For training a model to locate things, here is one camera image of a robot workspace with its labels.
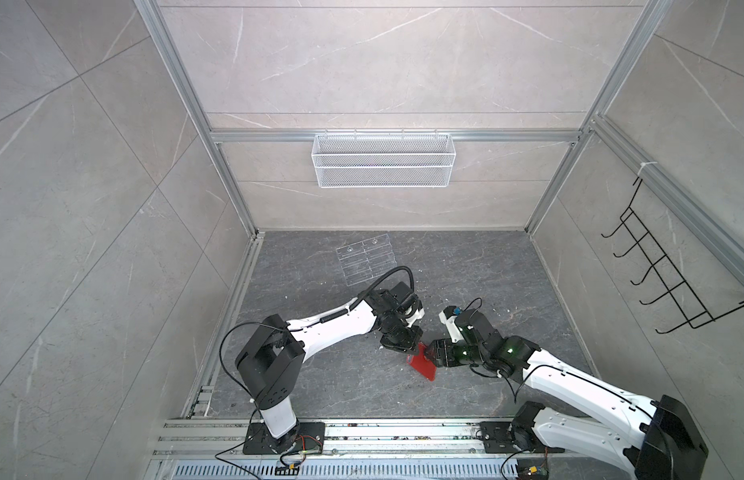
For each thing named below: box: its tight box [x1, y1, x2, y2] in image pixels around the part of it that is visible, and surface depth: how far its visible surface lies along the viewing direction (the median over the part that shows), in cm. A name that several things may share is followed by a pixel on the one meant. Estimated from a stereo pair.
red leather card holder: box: [406, 341, 436, 381], surface depth 80 cm
